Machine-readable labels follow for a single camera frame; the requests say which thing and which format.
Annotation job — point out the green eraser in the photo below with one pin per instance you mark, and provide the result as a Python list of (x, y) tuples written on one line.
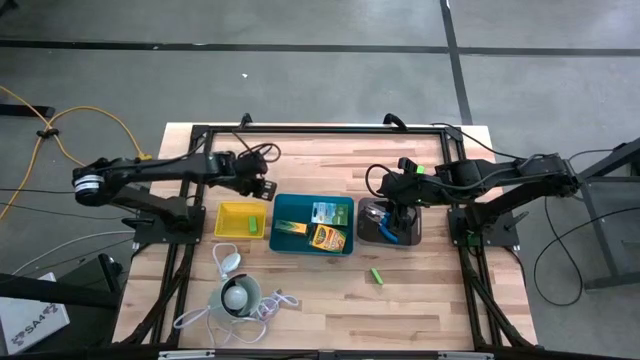
[(376, 276), (421, 169), (253, 224)]

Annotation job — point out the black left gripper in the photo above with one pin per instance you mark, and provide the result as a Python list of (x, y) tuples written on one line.
[(240, 172)]

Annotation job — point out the green and blue cardboard box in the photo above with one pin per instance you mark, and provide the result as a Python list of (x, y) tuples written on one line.
[(330, 214)]

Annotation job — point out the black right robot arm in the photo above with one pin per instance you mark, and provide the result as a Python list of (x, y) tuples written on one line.
[(500, 172)]

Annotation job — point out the orange yellow crayon box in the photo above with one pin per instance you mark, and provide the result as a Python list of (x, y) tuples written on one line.
[(329, 239)]

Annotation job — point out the black floor bar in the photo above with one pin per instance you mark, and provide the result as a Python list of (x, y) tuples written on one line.
[(25, 111)]

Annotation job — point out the dark grey plastic bin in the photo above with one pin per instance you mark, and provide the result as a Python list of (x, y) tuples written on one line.
[(364, 235)]

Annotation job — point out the black equipment stand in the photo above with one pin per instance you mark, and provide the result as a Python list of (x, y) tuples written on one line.
[(50, 292)]

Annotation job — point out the black metal stand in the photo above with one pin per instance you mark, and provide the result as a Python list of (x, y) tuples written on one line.
[(600, 235)]

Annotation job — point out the teal plastic bin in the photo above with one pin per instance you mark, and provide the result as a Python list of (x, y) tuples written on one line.
[(300, 245)]

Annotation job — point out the yellow green crayon box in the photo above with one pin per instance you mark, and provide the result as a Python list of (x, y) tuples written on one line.
[(291, 228)]

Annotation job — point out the white labelled box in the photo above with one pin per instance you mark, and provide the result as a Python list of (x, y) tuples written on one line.
[(30, 320)]

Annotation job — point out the black aluminium table frame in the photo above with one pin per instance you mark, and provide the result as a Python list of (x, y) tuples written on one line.
[(325, 130)]

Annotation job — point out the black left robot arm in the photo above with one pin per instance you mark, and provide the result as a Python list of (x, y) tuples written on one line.
[(150, 172)]

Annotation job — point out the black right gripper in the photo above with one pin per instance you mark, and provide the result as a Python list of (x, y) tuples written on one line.
[(400, 187)]

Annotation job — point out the silver metal bracket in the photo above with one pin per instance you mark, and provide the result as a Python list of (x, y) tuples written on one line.
[(187, 355), (467, 356)]

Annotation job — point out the yellow plastic basket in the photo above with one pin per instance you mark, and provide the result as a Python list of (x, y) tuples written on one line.
[(232, 220)]

